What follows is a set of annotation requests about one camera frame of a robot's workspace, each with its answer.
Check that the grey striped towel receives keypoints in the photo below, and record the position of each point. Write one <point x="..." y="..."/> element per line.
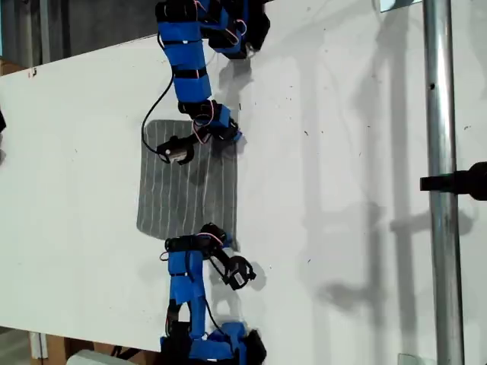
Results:
<point x="171" y="197"/>

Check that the white box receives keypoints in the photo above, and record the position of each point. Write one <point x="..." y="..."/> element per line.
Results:
<point x="91" y="358"/>

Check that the brown cardboard box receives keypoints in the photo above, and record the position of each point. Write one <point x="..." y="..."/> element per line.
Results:
<point x="61" y="348"/>

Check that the clear plastic plate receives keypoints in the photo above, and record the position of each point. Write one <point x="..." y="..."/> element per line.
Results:
<point x="411" y="359"/>

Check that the black object at table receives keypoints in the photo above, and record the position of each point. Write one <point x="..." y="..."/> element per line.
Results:
<point x="2" y="121"/>

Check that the black clamp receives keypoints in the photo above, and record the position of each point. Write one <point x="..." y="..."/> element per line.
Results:
<point x="456" y="181"/>

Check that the short black camera stalk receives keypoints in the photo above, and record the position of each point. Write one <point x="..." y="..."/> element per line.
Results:
<point x="220" y="262"/>
<point x="199" y="138"/>

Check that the black camera box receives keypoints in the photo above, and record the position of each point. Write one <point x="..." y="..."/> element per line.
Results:
<point x="173" y="150"/>
<point x="237" y="275"/>

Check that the white table leg bracket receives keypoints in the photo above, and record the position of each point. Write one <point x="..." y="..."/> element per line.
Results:
<point x="38" y="344"/>

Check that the steel post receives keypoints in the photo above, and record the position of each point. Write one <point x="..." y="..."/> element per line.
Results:
<point x="443" y="228"/>

